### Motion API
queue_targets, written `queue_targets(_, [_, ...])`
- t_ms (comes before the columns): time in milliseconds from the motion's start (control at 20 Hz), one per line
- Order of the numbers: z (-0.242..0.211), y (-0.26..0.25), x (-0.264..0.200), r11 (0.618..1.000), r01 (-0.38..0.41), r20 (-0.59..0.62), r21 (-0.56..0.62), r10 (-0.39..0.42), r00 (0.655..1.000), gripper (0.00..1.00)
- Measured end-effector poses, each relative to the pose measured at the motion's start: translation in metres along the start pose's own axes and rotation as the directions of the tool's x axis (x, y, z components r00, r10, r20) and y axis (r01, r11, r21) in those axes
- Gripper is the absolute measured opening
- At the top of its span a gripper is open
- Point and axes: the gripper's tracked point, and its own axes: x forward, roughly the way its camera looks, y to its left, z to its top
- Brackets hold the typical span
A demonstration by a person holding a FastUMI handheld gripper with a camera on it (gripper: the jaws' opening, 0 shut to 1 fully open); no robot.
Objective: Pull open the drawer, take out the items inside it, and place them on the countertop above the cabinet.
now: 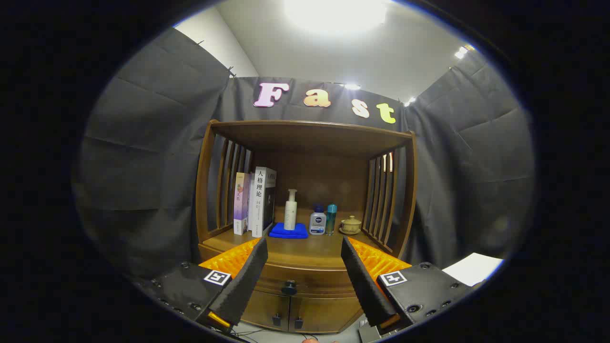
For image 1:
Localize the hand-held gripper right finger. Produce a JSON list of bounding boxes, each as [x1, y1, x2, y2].
[[340, 236, 473, 330]]

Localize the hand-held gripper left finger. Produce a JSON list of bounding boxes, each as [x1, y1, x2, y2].
[[136, 237, 269, 333]]

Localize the brown wooden drawer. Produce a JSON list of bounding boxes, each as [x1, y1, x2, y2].
[[255, 263, 360, 298]]

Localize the wooden cabinet door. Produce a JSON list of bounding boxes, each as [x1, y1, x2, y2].
[[241, 290, 290, 332], [289, 295, 365, 334]]

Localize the wooden countertop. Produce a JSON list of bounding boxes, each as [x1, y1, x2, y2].
[[203, 229, 396, 270]]

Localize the brown wooden cabinet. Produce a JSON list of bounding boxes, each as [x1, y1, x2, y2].
[[194, 119, 419, 334]]

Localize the beige lidded teacup with saucer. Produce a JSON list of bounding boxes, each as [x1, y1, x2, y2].
[[339, 215, 363, 235]]

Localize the folded blue cloth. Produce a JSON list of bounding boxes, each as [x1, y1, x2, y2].
[[269, 222, 309, 239]]

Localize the white bottle with blue pump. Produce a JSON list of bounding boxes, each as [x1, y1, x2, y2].
[[309, 205, 327, 235]]

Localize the purple book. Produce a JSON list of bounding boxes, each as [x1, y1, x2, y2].
[[233, 172, 251, 235]]

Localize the thick white book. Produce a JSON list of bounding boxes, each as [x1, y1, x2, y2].
[[248, 167, 277, 238]]

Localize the tall white pump bottle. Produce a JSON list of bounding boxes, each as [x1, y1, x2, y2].
[[284, 189, 298, 231]]

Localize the white flat panel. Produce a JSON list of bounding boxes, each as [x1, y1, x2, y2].
[[442, 252, 504, 287]]

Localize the black backdrop cloth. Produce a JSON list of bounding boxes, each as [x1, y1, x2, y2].
[[71, 26, 537, 282]]

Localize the black floor cables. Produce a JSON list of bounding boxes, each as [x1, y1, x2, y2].
[[231, 328, 267, 343]]

